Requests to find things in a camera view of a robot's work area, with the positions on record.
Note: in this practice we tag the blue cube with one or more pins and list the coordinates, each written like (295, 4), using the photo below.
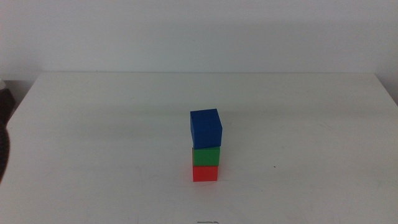
(206, 129)

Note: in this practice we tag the green cube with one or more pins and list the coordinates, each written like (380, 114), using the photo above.
(206, 157)

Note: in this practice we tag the red cube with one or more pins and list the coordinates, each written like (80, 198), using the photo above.
(205, 174)

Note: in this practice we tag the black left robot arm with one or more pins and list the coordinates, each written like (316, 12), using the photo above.
(4, 105)

